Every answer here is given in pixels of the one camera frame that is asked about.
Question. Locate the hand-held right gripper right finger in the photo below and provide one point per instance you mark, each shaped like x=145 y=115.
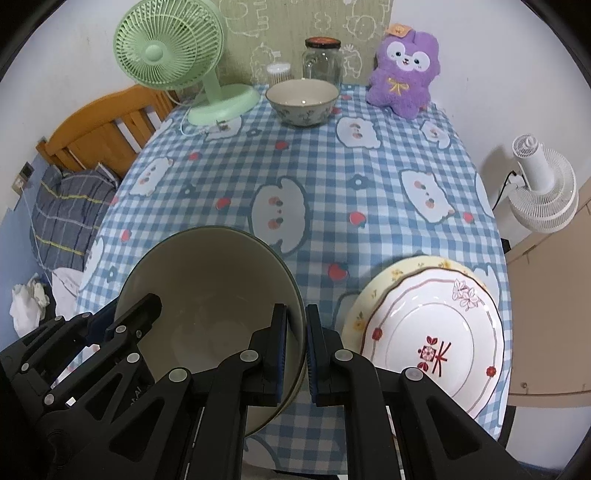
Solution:
x=314 y=355

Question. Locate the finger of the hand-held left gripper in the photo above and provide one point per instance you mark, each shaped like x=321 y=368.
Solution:
x=138 y=314
x=69 y=332

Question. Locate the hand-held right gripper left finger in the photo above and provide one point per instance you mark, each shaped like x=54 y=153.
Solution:
x=280 y=355

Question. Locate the yellow floral plate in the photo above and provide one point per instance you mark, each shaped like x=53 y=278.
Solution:
x=354 y=321

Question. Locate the cream floral ceramic bowl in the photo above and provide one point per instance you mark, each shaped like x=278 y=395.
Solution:
x=207 y=300
x=302 y=94

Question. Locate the white plate with red rim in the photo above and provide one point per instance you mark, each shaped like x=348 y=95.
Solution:
x=415 y=314

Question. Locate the white crumpled cloth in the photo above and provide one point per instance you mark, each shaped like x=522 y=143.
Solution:
x=27 y=304

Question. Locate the grey plaid pillow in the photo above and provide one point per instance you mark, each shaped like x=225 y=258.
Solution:
x=69 y=207

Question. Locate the blue white checked tablecloth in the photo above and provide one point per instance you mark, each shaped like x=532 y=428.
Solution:
x=323 y=184

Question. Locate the green desk fan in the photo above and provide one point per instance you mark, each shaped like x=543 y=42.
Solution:
x=161 y=50

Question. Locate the white standing fan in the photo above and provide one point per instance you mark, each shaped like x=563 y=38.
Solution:
x=545 y=203

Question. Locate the clear toothpick container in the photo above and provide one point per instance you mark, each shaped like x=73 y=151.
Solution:
x=279 y=74

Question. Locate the purple plush bunny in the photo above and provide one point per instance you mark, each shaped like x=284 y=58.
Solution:
x=401 y=87

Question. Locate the glass jar with red lid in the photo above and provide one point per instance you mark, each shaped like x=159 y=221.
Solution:
x=322 y=64

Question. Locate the white wall socket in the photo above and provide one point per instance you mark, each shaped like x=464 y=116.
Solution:
x=18 y=184

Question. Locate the dark wall switch plate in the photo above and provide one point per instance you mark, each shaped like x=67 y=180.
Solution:
x=27 y=170

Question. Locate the green patterned wall sheet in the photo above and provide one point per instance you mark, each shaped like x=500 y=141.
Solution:
x=277 y=27

